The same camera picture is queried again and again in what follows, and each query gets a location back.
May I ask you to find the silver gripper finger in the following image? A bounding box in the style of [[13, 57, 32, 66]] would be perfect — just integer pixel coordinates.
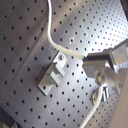
[[82, 61, 117, 84], [83, 48, 114, 66]]

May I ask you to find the white cable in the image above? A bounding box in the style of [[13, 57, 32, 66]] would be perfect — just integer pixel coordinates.
[[46, 0, 101, 128]]

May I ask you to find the grey metal cable clip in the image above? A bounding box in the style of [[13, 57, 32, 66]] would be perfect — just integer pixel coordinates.
[[38, 52, 67, 95]]

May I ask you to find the small metal cable clip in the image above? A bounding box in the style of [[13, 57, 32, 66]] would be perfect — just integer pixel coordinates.
[[91, 84, 109, 106]]

